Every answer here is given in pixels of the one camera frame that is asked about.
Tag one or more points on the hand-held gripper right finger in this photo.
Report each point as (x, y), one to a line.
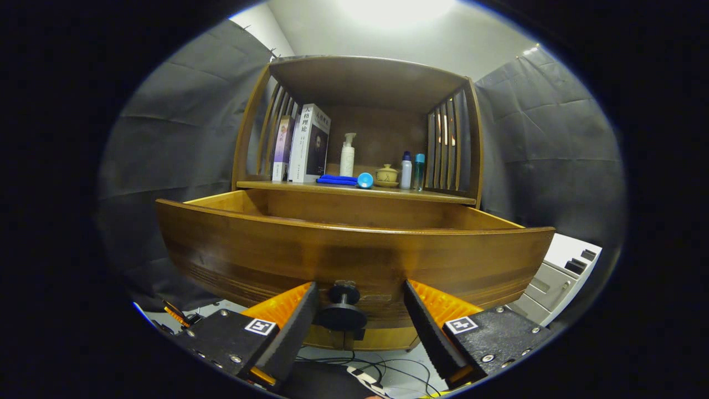
(429, 332)

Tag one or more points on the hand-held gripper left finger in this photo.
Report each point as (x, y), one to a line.
(293, 332)

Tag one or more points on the black drawer knob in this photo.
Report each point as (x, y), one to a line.
(342, 318)

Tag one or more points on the wooden drawer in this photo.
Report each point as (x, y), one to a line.
(388, 260)

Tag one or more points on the blue white cosmetic tube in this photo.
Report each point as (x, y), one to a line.
(365, 180)

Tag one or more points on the wooden countertop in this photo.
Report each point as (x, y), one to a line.
(399, 193)

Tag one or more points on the white drawer unit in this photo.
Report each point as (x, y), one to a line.
(565, 249)

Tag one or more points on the wooden cabinet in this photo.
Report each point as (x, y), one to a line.
(365, 77)

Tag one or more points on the white power strip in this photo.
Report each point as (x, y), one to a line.
(365, 378)

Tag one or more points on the orange black tool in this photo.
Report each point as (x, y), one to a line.
(180, 315)

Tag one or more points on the blue translucent bottle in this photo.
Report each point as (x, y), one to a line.
(419, 174)

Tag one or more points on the blue folded cloth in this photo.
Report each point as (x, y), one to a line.
(335, 179)

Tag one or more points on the white bottle blue cap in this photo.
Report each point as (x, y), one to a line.
(406, 174)

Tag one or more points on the yellow lidded teacup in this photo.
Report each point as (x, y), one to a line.
(386, 176)

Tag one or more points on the white pump bottle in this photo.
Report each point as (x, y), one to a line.
(347, 160)

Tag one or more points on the purple book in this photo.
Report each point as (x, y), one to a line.
(282, 147)

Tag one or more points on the white portrait book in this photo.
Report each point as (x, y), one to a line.
(310, 144)

